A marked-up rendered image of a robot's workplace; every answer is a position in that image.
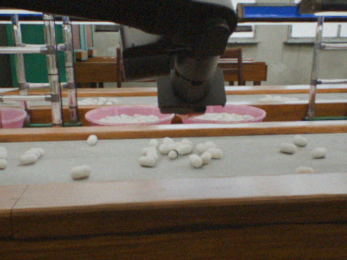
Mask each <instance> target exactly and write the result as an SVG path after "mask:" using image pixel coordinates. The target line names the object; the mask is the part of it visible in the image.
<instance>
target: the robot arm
mask: <svg viewBox="0 0 347 260"><path fill-rule="evenodd" d="M0 8H3V9H12V10H20V11H30V12H38V13H43V14H50V15H55V16H64V17H72V18H80V19H86V20H94V21H98V22H106V23H113V24H118V25H124V26H123V27H121V28H120V29H119V46H120V53H121V56H120V58H121V59H122V62H123V70H124V72H123V75H124V79H125V83H126V82H136V81H145V80H155V79H156V83H157V105H158V108H159V111H160V113H162V114H176V116H178V117H181V118H183V120H187V119H190V118H194V117H198V116H202V115H204V114H205V112H206V109H207V108H206V106H222V108H223V107H225V105H226V103H227V97H226V89H225V84H224V77H223V69H222V68H220V67H216V66H217V63H218V60H219V56H221V55H224V51H225V49H226V47H227V43H228V39H229V37H231V36H232V35H233V33H234V32H235V30H236V28H237V25H238V17H237V14H236V11H235V8H234V6H233V2H232V0H0Z"/></svg>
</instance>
